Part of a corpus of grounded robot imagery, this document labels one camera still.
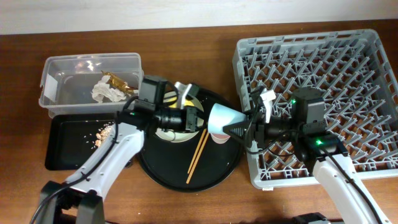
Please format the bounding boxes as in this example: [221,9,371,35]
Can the blue cup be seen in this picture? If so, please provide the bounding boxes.
[207,103,247,135]

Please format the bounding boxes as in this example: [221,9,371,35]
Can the pink cup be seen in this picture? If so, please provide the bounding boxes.
[211,134,230,144]

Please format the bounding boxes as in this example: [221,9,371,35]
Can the yellow bowl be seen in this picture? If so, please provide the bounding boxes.
[164,96,203,110]

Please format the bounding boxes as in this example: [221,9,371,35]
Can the golden wrapper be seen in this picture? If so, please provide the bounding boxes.
[102,71,138,95]

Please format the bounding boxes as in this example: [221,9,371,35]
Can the food scraps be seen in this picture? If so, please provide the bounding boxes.
[83,123,113,149]

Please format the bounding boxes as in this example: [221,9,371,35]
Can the white tissue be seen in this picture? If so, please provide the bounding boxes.
[91,75,126,103]

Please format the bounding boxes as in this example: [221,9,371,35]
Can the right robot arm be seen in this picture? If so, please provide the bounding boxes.
[222,87,390,223]

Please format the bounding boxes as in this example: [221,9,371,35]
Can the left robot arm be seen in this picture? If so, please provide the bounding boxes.
[30,75,205,223]

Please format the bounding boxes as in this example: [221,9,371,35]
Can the grey dishwasher rack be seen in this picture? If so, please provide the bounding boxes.
[232,29,397,179]

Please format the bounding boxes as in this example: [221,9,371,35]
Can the upper wooden chopstick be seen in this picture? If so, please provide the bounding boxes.
[187,129,207,174]

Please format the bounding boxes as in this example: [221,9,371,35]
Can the wooden chopstick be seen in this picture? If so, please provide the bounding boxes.
[187,129,207,174]
[185,130,210,184]

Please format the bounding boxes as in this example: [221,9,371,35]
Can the grey plate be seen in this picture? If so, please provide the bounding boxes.
[155,91,198,143]

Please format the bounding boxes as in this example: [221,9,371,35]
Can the lower wooden chopstick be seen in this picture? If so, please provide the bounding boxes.
[185,130,210,184]

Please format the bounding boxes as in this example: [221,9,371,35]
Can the round black tray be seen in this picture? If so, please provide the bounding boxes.
[135,87,245,193]

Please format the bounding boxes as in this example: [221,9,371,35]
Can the black rectangular tray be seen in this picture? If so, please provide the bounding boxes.
[45,113,114,170]

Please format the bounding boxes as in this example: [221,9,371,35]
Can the clear plastic bin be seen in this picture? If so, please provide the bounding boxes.
[39,52,144,118]

